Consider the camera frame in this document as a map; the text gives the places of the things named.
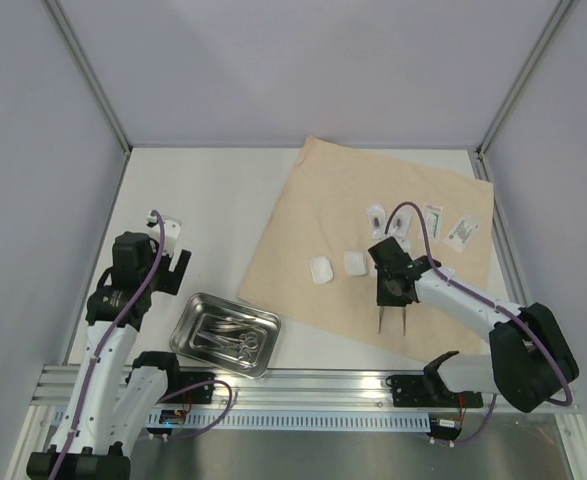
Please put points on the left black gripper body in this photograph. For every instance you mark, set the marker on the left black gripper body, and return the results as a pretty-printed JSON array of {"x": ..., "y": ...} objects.
[{"x": 168, "y": 280}]

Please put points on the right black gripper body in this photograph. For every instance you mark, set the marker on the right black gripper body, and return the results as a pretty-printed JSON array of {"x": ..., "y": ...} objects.
[{"x": 391, "y": 298}]

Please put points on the steel tweezers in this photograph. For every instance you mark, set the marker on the steel tweezers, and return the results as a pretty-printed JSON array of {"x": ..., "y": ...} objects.
[
  {"x": 220, "y": 327},
  {"x": 404, "y": 320},
  {"x": 381, "y": 311},
  {"x": 239, "y": 319}
]

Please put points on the stainless steel tray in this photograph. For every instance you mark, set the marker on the stainless steel tray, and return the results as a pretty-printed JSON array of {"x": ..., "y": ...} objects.
[{"x": 202, "y": 310}]

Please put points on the steel hemostat forceps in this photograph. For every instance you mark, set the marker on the steel hemostat forceps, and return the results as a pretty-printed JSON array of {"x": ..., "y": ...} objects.
[
  {"x": 244, "y": 361},
  {"x": 244, "y": 344}
]

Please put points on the white gauze pad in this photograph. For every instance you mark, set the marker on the white gauze pad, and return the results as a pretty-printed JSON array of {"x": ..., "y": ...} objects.
[
  {"x": 355, "y": 263},
  {"x": 321, "y": 270},
  {"x": 446, "y": 271}
]

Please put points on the long steel hemostat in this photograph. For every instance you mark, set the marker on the long steel hemostat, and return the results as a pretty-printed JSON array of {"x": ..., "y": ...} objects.
[{"x": 230, "y": 323}]

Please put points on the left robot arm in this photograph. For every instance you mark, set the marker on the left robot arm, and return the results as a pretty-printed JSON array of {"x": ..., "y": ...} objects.
[{"x": 95, "y": 437}]

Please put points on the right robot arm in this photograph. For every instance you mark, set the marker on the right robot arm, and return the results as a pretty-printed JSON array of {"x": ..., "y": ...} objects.
[{"x": 528, "y": 359}]

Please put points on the right clear blister packet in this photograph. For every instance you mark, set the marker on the right clear blister packet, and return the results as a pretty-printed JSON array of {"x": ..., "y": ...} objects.
[{"x": 400, "y": 225}]

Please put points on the clear blister packet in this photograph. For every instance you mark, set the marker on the clear blister packet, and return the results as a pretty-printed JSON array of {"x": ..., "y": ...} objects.
[
  {"x": 400, "y": 225},
  {"x": 377, "y": 218}
]

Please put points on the left clear blister packet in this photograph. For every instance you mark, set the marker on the left clear blister packet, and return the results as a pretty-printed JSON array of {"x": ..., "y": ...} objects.
[{"x": 377, "y": 218}]

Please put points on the green white suture packet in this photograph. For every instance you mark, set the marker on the green white suture packet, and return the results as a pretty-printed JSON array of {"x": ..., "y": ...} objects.
[{"x": 433, "y": 216}]

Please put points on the tilted white suture packet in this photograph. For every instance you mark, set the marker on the tilted white suture packet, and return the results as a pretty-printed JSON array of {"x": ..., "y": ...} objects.
[{"x": 462, "y": 232}]

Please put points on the beige cloth drape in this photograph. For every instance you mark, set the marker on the beige cloth drape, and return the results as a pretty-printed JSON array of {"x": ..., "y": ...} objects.
[{"x": 321, "y": 211}]

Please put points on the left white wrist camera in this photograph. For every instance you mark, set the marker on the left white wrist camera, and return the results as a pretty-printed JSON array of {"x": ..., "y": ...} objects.
[{"x": 172, "y": 229}]

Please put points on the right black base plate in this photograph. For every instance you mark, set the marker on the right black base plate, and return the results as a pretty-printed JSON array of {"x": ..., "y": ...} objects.
[{"x": 408, "y": 392}]

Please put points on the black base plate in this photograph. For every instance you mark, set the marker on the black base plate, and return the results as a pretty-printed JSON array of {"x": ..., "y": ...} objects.
[
  {"x": 408, "y": 392},
  {"x": 198, "y": 396}
]

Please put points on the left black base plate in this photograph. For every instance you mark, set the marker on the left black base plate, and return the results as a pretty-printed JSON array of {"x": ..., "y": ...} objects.
[{"x": 198, "y": 396}]

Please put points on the aluminium mounting rail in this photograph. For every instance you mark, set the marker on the aluminium mounting rail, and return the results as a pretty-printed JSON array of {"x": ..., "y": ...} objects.
[{"x": 278, "y": 389}]

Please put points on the slotted grey cable duct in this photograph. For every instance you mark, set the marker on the slotted grey cable duct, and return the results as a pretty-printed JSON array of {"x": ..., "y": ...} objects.
[{"x": 274, "y": 420}]

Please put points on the left aluminium frame post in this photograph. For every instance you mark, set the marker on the left aluminium frame post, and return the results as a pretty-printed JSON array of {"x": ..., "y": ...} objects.
[{"x": 71, "y": 41}]

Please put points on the aluminium frame post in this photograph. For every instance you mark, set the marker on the aluminium frame post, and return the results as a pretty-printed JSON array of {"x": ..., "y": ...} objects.
[
  {"x": 551, "y": 29},
  {"x": 71, "y": 41}
]

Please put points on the right aluminium frame post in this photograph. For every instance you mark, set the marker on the right aluminium frame post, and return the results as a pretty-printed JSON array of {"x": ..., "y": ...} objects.
[{"x": 551, "y": 29}]

